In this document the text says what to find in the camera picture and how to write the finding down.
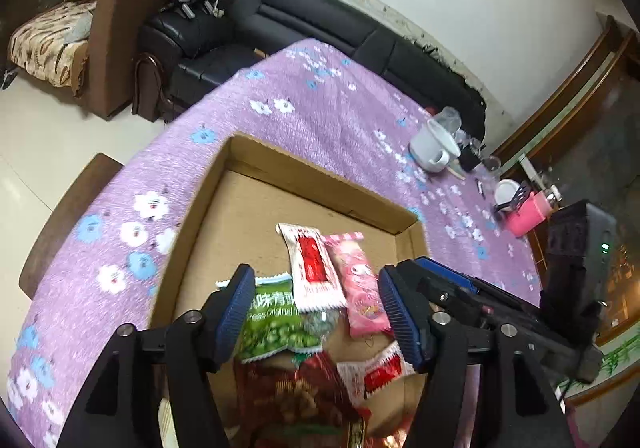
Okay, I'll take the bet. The pink snack packet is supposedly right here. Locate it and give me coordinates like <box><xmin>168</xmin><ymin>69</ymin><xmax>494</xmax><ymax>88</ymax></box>
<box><xmin>322</xmin><ymin>233</ymin><xmax>392</xmax><ymax>338</ymax></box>

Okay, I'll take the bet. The green pea snack packet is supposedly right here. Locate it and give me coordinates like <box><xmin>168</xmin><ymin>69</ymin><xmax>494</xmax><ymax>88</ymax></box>
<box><xmin>236</xmin><ymin>273</ymin><xmax>322</xmax><ymax>364</ymax></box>

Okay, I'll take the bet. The white red snack packet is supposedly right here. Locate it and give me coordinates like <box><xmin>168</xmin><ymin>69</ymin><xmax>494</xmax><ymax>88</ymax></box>
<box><xmin>277</xmin><ymin>223</ymin><xmax>346</xmax><ymax>313</ymax></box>

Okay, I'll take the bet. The dark red sausage snack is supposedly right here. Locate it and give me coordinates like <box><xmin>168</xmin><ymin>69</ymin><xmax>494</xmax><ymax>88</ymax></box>
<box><xmin>231</xmin><ymin>352</ymin><xmax>370</xmax><ymax>447</ymax></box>

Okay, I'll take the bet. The cardboard box tray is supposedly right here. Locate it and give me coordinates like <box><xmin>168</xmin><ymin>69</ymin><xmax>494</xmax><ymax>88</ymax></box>
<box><xmin>152</xmin><ymin>134</ymin><xmax>427</xmax><ymax>447</ymax></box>

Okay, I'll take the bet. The pink sleeved bottle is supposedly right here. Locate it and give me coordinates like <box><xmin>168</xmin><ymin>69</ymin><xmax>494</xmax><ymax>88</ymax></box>
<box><xmin>506</xmin><ymin>188</ymin><xmax>561</xmax><ymax>238</ymax></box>

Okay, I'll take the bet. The small round mirror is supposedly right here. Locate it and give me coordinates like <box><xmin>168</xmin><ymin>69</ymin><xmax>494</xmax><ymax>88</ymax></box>
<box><xmin>494</xmin><ymin>179</ymin><xmax>532</xmax><ymax>212</ymax></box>

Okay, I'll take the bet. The black small cup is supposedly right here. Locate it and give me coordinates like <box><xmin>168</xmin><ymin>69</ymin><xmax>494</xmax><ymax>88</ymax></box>
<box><xmin>458</xmin><ymin>144</ymin><xmax>480</xmax><ymax>173</ymax></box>

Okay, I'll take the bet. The white ceramic mug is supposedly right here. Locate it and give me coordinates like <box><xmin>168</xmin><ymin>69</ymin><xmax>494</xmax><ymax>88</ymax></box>
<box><xmin>409</xmin><ymin>119</ymin><xmax>461</xmax><ymax>173</ymax></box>

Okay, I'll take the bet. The clear glass jar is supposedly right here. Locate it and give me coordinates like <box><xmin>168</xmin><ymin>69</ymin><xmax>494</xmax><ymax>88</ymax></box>
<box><xmin>433</xmin><ymin>106</ymin><xmax>462</xmax><ymax>135</ymax></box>

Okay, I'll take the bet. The purple floral tablecloth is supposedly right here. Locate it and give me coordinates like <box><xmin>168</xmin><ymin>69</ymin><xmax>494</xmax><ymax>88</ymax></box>
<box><xmin>8</xmin><ymin>39</ymin><xmax>540</xmax><ymax>447</ymax></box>

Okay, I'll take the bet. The black leather sofa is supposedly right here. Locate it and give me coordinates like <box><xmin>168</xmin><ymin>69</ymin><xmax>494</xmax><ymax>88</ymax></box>
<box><xmin>132</xmin><ymin>0</ymin><xmax>487</xmax><ymax>139</ymax></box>

